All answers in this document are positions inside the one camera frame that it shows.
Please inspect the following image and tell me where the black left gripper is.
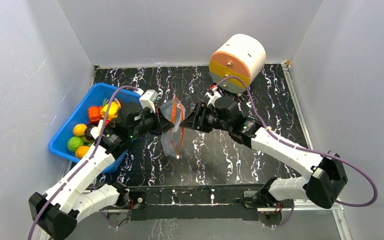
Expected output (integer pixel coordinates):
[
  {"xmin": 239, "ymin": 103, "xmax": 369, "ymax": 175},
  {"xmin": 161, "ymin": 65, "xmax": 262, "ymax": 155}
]
[{"xmin": 130, "ymin": 106, "xmax": 175, "ymax": 139}]

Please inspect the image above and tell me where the clear zip bag orange zipper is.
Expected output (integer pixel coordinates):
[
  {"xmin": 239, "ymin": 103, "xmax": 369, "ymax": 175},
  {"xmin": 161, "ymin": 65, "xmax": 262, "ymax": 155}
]
[{"xmin": 160, "ymin": 95, "xmax": 186, "ymax": 160}]

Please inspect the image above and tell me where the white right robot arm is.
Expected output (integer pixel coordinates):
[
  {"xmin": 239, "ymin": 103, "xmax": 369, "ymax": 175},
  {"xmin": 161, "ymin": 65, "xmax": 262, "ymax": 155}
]
[{"xmin": 180, "ymin": 96, "xmax": 348, "ymax": 209}]

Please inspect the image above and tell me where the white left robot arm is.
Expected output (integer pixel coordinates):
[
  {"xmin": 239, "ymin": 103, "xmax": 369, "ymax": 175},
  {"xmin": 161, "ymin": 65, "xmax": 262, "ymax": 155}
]
[{"xmin": 28, "ymin": 102, "xmax": 174, "ymax": 240}]

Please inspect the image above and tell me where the yellow toy pepper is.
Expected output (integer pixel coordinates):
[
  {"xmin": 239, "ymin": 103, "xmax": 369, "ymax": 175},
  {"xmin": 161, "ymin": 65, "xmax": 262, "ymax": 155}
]
[{"xmin": 99, "ymin": 101, "xmax": 121, "ymax": 121}]

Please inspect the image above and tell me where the orange toy fruit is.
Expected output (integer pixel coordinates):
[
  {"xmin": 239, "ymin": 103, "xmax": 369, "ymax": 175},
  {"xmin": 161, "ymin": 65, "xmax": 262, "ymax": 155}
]
[{"xmin": 87, "ymin": 106, "xmax": 102, "ymax": 123}]

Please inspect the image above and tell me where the round drawer cabinet toy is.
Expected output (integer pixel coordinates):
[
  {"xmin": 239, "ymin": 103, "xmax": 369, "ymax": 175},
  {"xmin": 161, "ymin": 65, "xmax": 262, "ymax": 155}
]
[{"xmin": 208, "ymin": 33, "xmax": 266, "ymax": 88}]

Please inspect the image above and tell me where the yellow toy lemon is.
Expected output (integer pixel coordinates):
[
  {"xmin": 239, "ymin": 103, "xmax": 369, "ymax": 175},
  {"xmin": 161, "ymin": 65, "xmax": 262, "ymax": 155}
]
[{"xmin": 72, "ymin": 123, "xmax": 88, "ymax": 137}]

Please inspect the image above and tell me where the orange toy citrus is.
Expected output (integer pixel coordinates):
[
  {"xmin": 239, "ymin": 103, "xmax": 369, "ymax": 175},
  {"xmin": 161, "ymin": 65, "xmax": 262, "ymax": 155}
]
[{"xmin": 74, "ymin": 145, "xmax": 90, "ymax": 159}]

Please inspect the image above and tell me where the green toy fruit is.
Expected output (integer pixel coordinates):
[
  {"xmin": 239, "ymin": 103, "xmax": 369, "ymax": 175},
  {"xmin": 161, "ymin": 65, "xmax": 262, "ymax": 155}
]
[{"xmin": 66, "ymin": 136, "xmax": 84, "ymax": 153}]

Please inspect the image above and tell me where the blue plastic bin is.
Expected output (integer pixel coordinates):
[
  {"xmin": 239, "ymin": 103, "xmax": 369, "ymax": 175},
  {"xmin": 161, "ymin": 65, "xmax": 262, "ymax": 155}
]
[{"xmin": 48, "ymin": 83, "xmax": 141, "ymax": 174}]

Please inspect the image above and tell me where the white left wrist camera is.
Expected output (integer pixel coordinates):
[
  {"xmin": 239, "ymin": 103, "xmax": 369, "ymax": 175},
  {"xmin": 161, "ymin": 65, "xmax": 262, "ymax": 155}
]
[{"xmin": 139, "ymin": 89, "xmax": 159, "ymax": 113}]

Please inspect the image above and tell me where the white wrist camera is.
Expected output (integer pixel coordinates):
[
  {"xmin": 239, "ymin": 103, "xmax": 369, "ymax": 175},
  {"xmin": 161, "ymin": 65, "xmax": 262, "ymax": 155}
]
[
  {"xmin": 204, "ymin": 85, "xmax": 222, "ymax": 107},
  {"xmin": 139, "ymin": 89, "xmax": 159, "ymax": 113}
]

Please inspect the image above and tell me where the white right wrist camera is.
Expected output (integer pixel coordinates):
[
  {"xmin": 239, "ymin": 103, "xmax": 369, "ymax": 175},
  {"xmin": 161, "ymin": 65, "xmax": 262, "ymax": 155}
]
[{"xmin": 204, "ymin": 85, "xmax": 222, "ymax": 107}]

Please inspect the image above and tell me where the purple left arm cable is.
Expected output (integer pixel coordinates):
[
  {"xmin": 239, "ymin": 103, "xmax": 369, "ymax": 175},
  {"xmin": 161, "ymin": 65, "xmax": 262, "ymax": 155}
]
[{"xmin": 27, "ymin": 85, "xmax": 140, "ymax": 240}]

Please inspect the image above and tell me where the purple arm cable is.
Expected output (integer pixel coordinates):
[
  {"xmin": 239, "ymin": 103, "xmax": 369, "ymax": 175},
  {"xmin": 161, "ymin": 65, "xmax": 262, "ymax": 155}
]
[
  {"xmin": 213, "ymin": 75, "xmax": 378, "ymax": 208},
  {"xmin": 27, "ymin": 85, "xmax": 140, "ymax": 240}
]

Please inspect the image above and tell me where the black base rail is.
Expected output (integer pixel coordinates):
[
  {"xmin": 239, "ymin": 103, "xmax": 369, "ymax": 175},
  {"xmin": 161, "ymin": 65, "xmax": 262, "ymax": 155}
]
[{"xmin": 105, "ymin": 183, "xmax": 296, "ymax": 222}]

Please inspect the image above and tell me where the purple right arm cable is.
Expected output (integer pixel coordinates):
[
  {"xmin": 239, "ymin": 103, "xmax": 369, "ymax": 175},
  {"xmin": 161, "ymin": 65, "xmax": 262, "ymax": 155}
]
[{"xmin": 213, "ymin": 75, "xmax": 378, "ymax": 208}]

